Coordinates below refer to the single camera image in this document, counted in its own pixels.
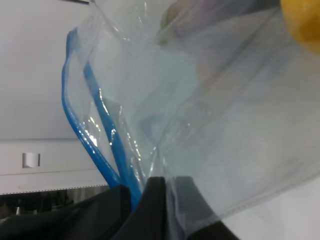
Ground yellow pear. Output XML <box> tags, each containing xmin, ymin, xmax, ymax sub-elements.
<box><xmin>280</xmin><ymin>0</ymin><xmax>320</xmax><ymax>55</ymax></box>

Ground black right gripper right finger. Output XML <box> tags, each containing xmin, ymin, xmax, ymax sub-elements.
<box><xmin>113</xmin><ymin>176</ymin><xmax>238</xmax><ymax>240</ymax></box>

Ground clear zip bag blue zipper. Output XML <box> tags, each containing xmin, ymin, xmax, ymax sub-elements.
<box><xmin>61</xmin><ymin>0</ymin><xmax>320</xmax><ymax>240</ymax></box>

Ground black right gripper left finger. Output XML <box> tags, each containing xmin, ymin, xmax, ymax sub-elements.
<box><xmin>0</xmin><ymin>185</ymin><xmax>131</xmax><ymax>240</ymax></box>

